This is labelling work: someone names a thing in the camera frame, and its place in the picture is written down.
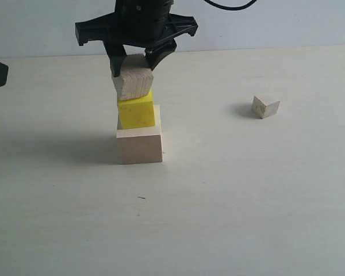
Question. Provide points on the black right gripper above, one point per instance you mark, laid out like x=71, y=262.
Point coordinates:
x=156, y=34

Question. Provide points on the large light wooden cube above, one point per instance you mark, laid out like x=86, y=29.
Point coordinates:
x=141, y=145

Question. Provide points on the small wooden cube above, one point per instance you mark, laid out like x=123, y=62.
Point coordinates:
x=265, y=106

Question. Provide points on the yellow cube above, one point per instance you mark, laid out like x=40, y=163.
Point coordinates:
x=137, y=112

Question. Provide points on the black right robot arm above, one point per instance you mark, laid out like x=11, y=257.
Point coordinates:
x=158, y=7

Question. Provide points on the medium wooden cube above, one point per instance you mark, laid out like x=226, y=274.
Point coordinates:
x=135, y=78

